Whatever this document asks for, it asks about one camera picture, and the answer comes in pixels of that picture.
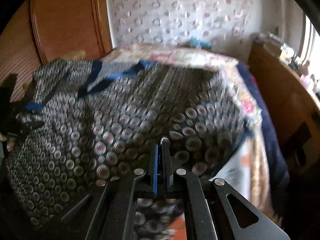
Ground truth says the navy circle-patterned garment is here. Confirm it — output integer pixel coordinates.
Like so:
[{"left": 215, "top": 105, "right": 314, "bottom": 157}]
[{"left": 6, "top": 60, "right": 251, "bottom": 230}]

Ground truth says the orange-fruit print bedsheet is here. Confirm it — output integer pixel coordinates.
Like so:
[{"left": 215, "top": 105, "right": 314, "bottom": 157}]
[{"left": 167, "top": 131, "right": 274, "bottom": 239}]

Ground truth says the floral quilt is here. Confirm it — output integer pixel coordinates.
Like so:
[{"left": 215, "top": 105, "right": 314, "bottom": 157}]
[{"left": 102, "top": 42, "right": 263, "bottom": 136}]

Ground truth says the brown furry cushion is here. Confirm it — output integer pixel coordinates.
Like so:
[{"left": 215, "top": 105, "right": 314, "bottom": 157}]
[{"left": 60, "top": 50, "right": 86, "bottom": 61}]

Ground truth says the brown wooden louvered wardrobe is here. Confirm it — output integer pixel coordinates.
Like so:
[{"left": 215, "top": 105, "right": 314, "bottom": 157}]
[{"left": 1, "top": 0, "right": 112, "bottom": 101}]

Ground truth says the dark blue blanket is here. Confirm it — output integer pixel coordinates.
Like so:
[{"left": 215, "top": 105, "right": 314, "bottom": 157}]
[{"left": 237, "top": 61, "right": 289, "bottom": 187}]

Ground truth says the cardboard box with blue bag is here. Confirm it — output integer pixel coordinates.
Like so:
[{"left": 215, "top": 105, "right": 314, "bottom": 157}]
[{"left": 189, "top": 37, "right": 212, "bottom": 51}]

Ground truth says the wooden sideboard cabinet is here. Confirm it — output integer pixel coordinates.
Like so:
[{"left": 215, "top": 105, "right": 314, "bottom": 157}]
[{"left": 248, "top": 43, "right": 319, "bottom": 174}]

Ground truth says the stack of papers and boxes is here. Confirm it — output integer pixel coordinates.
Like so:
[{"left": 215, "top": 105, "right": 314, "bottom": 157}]
[{"left": 254, "top": 32, "right": 296, "bottom": 65}]

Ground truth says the sheer circle-patterned curtain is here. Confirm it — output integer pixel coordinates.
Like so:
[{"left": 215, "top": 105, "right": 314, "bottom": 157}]
[{"left": 107, "top": 0, "right": 279, "bottom": 57}]

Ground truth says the pink ceramic figurine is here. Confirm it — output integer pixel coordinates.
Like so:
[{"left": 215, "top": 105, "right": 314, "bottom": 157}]
[{"left": 299, "top": 60, "right": 310, "bottom": 76}]

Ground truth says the window with frame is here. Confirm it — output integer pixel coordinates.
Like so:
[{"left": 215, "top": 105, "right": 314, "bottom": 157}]
[{"left": 299, "top": 14, "right": 320, "bottom": 80}]

